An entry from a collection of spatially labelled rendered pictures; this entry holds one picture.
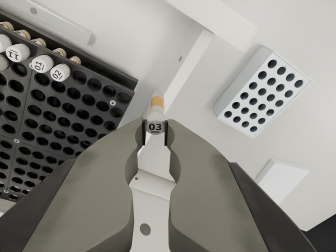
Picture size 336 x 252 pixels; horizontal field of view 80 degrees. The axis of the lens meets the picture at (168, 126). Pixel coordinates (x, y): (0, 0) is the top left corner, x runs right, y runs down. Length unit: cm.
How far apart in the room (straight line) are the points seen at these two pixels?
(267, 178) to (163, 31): 38
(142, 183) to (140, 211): 7
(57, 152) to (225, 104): 24
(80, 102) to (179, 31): 13
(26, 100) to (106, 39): 10
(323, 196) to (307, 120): 26
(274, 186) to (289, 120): 16
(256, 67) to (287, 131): 17
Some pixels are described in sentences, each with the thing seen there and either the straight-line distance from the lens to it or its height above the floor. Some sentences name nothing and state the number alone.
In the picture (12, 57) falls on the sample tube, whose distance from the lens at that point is 21.
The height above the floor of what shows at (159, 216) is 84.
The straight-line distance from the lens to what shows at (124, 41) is 25.
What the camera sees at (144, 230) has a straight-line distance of 40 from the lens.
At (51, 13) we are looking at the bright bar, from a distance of 26.
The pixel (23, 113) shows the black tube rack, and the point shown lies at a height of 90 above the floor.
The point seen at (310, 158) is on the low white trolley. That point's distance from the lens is 53.
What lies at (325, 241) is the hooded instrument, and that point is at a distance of 87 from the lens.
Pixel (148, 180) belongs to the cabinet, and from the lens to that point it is 47.
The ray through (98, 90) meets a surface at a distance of 20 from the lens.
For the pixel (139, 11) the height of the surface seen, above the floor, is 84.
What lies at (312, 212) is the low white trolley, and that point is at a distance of 70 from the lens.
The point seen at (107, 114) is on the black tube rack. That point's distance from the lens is 21.
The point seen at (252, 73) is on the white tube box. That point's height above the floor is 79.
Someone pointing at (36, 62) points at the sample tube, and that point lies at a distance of 20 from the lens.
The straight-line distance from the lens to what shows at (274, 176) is 50.
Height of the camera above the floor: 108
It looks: 57 degrees down
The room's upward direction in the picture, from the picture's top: 177 degrees clockwise
